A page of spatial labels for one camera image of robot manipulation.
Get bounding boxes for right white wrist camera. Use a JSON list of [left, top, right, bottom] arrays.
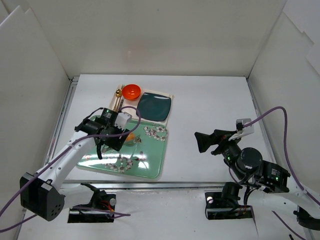
[[228, 118, 255, 141]]

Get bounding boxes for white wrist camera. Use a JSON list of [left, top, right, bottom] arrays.
[[228, 118, 255, 141], [114, 112, 132, 130]]

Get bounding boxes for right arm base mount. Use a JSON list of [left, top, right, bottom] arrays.
[[204, 182, 254, 220]]

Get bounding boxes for cream placemat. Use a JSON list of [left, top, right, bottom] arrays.
[[109, 88, 174, 126]]

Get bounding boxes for green floral tray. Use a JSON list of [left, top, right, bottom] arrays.
[[77, 121, 169, 179]]

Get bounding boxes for dark handled knife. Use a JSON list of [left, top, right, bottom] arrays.
[[117, 98, 125, 111]]

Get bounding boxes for dark teal square plate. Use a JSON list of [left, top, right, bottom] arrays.
[[137, 92, 172, 122]]

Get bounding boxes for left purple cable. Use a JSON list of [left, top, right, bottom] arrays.
[[0, 105, 141, 232]]

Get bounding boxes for gold spoon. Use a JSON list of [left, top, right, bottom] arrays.
[[113, 88, 122, 112]]

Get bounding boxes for orange bowl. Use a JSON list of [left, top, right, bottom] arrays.
[[122, 84, 141, 101]]

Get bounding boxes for silver metal tongs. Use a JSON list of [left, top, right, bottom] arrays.
[[124, 135, 142, 146]]

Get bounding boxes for round bread bun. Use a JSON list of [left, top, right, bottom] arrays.
[[125, 132, 136, 142]]

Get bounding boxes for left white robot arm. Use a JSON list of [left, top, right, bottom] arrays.
[[20, 108, 132, 222]]

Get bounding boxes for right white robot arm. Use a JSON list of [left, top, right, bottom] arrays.
[[194, 129, 320, 231]]

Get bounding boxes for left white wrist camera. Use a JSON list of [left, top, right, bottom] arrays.
[[114, 112, 132, 130]]

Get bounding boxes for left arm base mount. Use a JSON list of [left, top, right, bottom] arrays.
[[67, 183, 116, 224]]

